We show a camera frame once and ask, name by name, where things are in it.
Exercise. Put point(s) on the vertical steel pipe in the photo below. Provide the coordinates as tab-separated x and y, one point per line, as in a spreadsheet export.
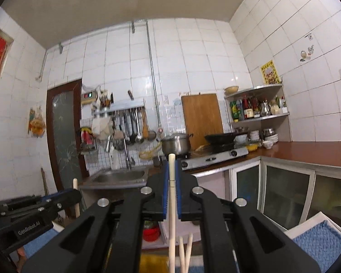
153	76

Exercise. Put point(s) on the wooden chopstick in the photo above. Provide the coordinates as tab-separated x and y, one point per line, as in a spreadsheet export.
189	250
172	170
76	184
182	256

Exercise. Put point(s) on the small white wall hook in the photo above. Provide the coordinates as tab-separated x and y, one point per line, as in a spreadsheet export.
309	36

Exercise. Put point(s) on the wooden cutting board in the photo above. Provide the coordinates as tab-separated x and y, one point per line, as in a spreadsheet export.
203	119

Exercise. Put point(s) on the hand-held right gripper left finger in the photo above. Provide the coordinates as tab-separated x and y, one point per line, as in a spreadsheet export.
166	193

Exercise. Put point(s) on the glass door kitchen cabinets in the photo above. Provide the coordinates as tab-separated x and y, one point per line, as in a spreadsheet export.
284	193

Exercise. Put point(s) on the yellow bowl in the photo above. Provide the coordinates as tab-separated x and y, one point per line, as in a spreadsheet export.
252	148

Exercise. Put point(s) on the small steel pot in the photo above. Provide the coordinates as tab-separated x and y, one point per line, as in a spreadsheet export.
269	132

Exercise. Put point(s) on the decorative wall hooks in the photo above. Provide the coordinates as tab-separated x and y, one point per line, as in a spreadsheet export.
304	54

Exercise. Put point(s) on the row of hanging kitchen utensils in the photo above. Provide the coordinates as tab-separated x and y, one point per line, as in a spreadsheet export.
133	128

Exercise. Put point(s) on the blue knitted blanket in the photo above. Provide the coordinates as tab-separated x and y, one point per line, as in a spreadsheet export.
321	241

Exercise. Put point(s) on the plastic bag with oranges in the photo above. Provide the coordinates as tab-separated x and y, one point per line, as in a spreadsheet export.
37	123

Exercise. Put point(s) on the corner wall shelf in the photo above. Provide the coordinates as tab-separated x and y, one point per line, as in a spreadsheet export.
275	128

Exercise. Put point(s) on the green label bottle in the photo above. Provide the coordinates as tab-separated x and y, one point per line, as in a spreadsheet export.
234	111

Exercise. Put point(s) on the red sauce bottle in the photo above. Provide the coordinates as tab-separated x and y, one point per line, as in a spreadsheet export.
247	108

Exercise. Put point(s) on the red kitchen counter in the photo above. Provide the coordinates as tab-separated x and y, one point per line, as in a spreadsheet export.
301	150

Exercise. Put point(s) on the utensil cup with tools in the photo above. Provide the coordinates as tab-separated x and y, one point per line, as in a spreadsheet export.
105	99

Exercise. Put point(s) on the steel cooking pot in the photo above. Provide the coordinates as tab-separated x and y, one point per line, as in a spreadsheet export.
174	145

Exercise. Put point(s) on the steel wall rack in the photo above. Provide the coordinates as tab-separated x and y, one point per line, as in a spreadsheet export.
119	108

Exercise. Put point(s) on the steel gas stove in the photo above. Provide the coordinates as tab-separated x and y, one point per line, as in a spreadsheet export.
213	157

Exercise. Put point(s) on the steel kitchen sink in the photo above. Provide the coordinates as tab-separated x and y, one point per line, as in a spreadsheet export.
116	176

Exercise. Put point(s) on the red plastic basin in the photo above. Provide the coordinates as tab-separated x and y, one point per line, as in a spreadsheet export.
151	233

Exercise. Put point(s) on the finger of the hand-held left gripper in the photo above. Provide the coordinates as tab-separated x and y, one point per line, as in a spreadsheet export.
17	203
65	200

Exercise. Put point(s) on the wooden stick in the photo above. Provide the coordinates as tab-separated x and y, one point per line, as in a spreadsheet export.
44	182

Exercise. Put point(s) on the beige electric switch box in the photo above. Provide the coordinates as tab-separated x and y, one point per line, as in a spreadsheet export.
89	97

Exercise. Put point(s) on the beige bowl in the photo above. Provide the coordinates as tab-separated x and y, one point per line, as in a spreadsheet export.
231	89

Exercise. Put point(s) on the white wall pipe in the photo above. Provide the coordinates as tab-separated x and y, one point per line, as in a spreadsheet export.
44	62

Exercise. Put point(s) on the stack of white plates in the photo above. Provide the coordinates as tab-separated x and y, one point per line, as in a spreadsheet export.
254	136

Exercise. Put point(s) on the yellow slotted utensil holder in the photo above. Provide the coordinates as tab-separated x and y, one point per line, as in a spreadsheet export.
153	264

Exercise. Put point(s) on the yellow wall poster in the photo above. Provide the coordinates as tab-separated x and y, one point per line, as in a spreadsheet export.
269	72

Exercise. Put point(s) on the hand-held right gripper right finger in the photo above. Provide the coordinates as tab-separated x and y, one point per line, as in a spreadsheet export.
179	202

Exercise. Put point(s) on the steel faucet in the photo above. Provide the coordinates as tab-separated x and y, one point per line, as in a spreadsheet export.
127	153

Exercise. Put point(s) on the dark cup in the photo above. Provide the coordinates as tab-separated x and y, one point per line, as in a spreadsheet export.
157	162

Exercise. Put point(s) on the stack of white bowls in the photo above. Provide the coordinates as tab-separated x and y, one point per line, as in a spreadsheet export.
270	142

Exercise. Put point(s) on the white hanging cloth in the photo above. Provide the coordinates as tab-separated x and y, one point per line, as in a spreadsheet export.
101	128

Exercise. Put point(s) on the small steel kettle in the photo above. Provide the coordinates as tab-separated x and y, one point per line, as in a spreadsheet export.
264	109

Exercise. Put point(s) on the brown frosted glass door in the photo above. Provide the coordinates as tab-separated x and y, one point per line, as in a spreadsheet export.
65	125

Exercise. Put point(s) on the white jar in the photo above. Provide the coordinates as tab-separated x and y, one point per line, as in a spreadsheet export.
274	109

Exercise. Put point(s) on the black wok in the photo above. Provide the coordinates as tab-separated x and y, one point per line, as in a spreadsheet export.
220	138

